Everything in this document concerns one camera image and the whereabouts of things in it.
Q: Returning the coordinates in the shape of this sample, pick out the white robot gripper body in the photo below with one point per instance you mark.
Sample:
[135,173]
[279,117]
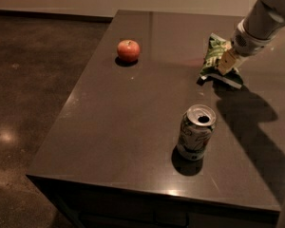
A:
[244,46]

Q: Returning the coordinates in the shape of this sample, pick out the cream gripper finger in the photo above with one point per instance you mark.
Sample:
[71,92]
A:
[229,60]

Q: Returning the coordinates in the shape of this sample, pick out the green jalapeno chip bag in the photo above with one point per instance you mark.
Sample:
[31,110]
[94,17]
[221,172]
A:
[213,57]

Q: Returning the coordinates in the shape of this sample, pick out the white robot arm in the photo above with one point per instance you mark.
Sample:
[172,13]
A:
[253,33]

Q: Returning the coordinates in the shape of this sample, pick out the opened 7up soda can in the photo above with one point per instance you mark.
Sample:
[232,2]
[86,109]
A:
[196,129]

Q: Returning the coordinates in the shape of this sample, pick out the red apple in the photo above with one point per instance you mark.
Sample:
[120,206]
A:
[128,51]

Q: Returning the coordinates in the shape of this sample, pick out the dark counter cabinet base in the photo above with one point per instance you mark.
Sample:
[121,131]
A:
[91,206]

